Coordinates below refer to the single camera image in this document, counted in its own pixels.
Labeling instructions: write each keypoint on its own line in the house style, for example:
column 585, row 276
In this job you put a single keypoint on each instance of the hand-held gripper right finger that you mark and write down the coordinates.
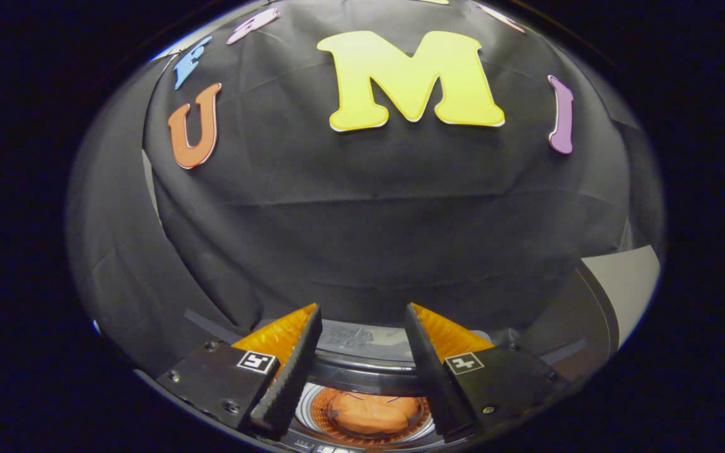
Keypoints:
column 432, row 377

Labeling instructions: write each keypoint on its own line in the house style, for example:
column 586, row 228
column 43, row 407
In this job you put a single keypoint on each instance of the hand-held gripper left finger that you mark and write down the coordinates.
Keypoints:
column 293, row 377

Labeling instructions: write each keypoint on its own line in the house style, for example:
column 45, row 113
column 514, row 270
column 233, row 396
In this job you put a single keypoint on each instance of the grey washing machine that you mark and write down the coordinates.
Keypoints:
column 312, row 409

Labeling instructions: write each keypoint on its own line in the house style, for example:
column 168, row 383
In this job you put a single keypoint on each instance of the orange polo shirt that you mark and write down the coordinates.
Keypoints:
column 372, row 415

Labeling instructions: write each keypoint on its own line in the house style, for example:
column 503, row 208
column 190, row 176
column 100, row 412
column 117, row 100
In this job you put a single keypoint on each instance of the dark washing machine lid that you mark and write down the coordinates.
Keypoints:
column 362, row 343

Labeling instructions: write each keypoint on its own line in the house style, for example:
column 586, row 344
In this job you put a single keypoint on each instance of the beige cabinet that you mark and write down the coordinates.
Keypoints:
column 627, row 283

